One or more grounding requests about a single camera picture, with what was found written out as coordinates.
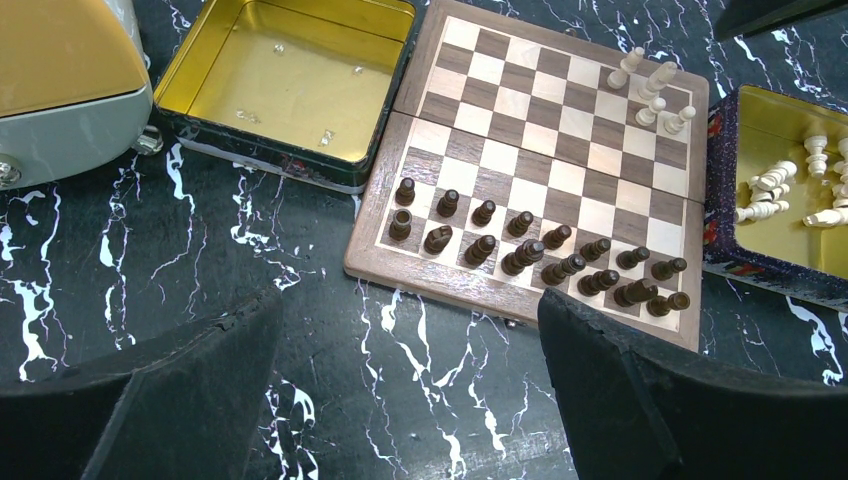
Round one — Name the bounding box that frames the white pieces pile in tin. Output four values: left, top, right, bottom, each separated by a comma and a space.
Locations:
734, 135, 847, 228

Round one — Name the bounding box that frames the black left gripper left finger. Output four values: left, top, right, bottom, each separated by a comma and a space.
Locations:
1, 289, 283, 479

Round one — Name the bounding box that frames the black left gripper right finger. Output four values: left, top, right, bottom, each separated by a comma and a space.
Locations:
537, 289, 847, 479

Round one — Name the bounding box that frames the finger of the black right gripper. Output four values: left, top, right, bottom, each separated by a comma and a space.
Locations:
713, 0, 847, 41

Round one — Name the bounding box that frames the empty gold tin box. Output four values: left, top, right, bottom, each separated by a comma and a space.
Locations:
154, 1, 417, 194

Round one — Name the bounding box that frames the dark chess pieces row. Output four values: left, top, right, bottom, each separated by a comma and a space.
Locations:
376, 171, 701, 330

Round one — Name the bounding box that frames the cream orange round appliance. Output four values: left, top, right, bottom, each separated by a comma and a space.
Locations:
1, 0, 163, 190

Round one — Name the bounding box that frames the wooden chess board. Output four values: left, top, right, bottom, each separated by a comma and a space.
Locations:
344, 1, 709, 350

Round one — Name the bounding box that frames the gold tin with white pieces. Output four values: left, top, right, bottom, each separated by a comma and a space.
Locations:
703, 84, 847, 311

